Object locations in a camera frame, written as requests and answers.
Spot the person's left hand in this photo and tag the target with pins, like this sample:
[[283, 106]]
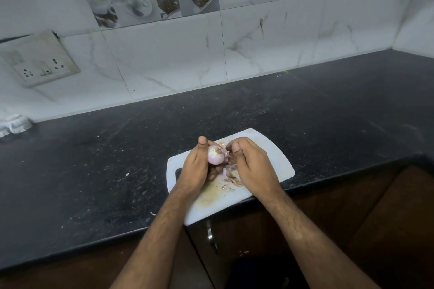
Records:
[[193, 172]]

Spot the person's right hand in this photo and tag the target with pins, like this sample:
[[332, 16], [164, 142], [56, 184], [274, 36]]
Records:
[[256, 168]]

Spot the onion peel scraps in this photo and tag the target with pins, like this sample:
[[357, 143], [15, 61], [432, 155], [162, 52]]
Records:
[[232, 177]]

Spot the small pink onion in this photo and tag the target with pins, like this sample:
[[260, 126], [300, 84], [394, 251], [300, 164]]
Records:
[[216, 155]]

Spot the white plastic cutting board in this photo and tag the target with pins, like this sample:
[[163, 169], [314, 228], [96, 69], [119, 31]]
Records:
[[220, 204]]

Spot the person's left forearm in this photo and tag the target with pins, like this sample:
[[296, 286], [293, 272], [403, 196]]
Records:
[[156, 244]]

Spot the person's dark trousers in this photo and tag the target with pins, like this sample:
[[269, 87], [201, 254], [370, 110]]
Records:
[[264, 275]]

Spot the white scalloped ceramic cup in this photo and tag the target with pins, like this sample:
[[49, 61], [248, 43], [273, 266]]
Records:
[[19, 124], [4, 129]]

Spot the white wall socket plate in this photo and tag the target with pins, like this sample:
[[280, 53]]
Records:
[[39, 60]]

